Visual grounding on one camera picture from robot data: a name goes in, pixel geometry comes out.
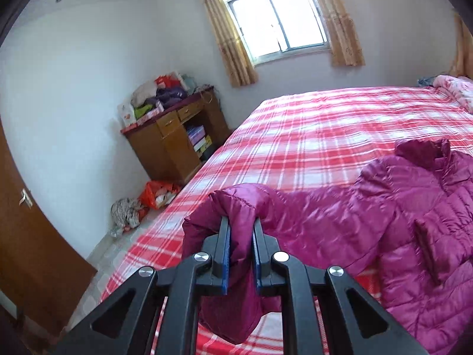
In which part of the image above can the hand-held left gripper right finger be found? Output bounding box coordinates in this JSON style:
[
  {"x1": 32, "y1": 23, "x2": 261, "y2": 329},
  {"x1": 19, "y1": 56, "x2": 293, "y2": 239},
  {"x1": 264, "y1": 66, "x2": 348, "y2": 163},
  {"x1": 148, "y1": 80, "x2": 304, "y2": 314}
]
[{"x1": 252, "y1": 219, "x2": 429, "y2": 355}]

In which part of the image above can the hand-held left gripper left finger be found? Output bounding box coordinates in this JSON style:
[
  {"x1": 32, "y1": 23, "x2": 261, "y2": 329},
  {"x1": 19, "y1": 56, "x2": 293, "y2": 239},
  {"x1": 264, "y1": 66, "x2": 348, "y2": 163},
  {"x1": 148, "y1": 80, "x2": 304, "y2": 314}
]
[{"x1": 52, "y1": 216, "x2": 233, "y2": 355}]

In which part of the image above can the magenta down jacket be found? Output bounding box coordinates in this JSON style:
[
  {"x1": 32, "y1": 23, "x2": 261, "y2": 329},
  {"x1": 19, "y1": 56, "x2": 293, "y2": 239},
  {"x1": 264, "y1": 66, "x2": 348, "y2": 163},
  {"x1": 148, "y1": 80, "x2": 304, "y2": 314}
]
[{"x1": 182, "y1": 138, "x2": 473, "y2": 355}]

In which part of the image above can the orange plastic bag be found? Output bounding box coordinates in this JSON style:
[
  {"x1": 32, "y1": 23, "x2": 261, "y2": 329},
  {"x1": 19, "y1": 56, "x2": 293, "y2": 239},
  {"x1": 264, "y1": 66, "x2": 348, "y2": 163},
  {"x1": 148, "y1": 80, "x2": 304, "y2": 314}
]
[{"x1": 140, "y1": 180, "x2": 182, "y2": 210}]

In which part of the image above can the grey patterned cloth bundle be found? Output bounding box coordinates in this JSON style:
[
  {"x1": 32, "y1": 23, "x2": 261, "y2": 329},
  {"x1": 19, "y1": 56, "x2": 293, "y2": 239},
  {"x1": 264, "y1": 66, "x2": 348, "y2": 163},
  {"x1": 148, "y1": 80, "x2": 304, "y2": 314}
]
[{"x1": 110, "y1": 198, "x2": 149, "y2": 238}]

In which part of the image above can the yellow black box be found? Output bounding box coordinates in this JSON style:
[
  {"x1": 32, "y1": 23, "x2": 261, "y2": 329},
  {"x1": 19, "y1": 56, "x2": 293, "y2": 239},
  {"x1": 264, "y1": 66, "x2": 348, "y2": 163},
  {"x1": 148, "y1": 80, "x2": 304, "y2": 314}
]
[{"x1": 194, "y1": 136, "x2": 213, "y2": 159}]

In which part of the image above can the wooden desk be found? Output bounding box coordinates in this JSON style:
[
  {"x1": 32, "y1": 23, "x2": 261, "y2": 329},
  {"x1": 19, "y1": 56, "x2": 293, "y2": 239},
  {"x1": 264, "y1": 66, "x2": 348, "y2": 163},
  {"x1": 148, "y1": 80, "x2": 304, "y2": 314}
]
[{"x1": 120, "y1": 85, "x2": 233, "y2": 187}]

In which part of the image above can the blue purple box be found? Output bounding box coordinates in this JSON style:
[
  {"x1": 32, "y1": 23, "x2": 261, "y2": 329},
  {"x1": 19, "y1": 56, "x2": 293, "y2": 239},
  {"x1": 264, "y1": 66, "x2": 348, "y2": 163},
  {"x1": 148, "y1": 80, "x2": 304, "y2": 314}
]
[{"x1": 186, "y1": 125, "x2": 206, "y2": 146}]

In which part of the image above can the bed with red plaid sheet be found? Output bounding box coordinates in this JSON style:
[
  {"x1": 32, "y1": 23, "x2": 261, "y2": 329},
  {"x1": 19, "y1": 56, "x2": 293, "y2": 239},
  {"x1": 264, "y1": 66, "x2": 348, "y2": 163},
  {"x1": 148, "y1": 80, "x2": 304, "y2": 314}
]
[{"x1": 100, "y1": 86, "x2": 473, "y2": 355}]

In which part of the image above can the purple clothing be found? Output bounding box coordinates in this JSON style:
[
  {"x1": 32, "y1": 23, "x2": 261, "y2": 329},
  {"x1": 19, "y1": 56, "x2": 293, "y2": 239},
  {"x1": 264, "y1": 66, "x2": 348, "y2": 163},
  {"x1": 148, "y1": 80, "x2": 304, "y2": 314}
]
[{"x1": 155, "y1": 87, "x2": 187, "y2": 110}]

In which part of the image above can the white printed bag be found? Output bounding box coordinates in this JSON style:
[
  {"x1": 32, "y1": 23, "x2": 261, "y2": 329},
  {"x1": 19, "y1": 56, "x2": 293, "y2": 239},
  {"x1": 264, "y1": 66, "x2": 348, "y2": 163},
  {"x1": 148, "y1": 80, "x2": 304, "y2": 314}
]
[{"x1": 117, "y1": 101, "x2": 136, "y2": 127}]

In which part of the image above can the white crumpled cloth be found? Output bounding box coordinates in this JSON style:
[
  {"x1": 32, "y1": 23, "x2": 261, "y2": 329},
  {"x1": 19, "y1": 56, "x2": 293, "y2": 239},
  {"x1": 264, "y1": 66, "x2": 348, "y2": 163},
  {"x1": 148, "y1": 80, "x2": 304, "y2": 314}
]
[{"x1": 131, "y1": 80, "x2": 160, "y2": 106}]

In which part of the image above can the wooden door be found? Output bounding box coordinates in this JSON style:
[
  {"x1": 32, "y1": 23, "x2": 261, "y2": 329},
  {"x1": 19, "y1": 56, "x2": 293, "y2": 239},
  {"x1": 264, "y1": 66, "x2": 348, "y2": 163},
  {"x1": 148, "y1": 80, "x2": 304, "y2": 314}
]
[{"x1": 0, "y1": 118, "x2": 97, "y2": 337}]

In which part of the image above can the red bag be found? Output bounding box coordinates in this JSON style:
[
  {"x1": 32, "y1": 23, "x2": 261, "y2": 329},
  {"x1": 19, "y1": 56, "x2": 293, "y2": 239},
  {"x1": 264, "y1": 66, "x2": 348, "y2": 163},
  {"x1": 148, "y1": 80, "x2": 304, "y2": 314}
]
[{"x1": 154, "y1": 75, "x2": 182, "y2": 88}]

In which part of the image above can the yellow patterned curtain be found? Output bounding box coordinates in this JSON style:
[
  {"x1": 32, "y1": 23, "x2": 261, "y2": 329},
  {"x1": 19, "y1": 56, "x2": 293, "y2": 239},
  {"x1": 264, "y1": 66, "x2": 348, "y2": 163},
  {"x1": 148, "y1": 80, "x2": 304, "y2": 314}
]
[
  {"x1": 307, "y1": 0, "x2": 366, "y2": 68},
  {"x1": 190, "y1": 0, "x2": 258, "y2": 88}
]

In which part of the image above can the sliding glass window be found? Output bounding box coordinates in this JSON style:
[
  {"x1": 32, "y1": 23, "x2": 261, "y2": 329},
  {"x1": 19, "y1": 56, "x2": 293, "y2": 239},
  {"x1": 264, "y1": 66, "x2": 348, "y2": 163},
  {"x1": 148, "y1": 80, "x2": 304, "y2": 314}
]
[{"x1": 226, "y1": 0, "x2": 330, "y2": 63}]

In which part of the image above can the pink floral quilt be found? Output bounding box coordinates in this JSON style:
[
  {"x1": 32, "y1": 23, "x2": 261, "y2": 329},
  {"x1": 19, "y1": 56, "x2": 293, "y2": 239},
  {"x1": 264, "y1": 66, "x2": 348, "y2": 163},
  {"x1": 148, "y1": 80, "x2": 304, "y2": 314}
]
[{"x1": 432, "y1": 75, "x2": 473, "y2": 113}]

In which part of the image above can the peach curtain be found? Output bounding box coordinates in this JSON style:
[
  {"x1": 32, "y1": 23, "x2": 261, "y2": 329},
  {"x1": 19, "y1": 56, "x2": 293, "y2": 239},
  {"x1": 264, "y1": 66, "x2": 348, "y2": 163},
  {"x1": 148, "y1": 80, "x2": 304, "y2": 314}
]
[{"x1": 449, "y1": 13, "x2": 473, "y2": 80}]

